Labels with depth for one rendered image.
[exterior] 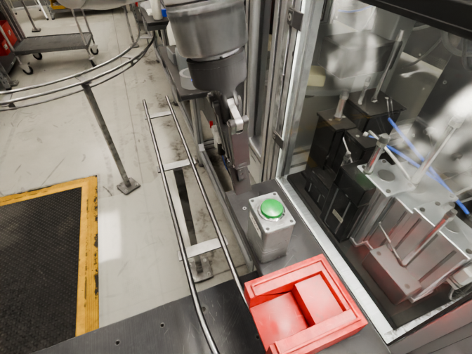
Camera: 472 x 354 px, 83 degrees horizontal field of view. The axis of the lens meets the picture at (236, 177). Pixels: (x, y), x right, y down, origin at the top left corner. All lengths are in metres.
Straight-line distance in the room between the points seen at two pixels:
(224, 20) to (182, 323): 0.67
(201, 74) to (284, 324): 0.41
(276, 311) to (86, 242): 1.48
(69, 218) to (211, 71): 1.77
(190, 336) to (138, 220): 1.18
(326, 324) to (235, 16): 0.44
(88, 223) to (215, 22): 1.73
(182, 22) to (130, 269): 1.47
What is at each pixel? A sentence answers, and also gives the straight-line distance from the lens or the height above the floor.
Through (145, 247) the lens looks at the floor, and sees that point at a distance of 1.71.
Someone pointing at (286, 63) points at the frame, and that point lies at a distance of 0.55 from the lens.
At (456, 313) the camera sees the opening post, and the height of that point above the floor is 1.09.
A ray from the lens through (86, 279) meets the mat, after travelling 1.72.
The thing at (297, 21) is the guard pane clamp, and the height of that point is 1.28.
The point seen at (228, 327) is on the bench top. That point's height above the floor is 0.68.
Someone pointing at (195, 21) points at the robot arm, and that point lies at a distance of 0.32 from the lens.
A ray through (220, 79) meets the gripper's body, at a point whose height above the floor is 1.26.
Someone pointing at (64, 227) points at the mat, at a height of 0.01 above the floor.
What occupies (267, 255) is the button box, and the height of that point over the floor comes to 0.94.
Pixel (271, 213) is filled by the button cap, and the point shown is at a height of 1.04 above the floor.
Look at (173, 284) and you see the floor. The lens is 1.56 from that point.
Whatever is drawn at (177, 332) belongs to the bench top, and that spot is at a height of 0.68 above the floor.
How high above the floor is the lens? 1.41
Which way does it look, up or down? 46 degrees down
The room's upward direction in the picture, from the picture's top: straight up
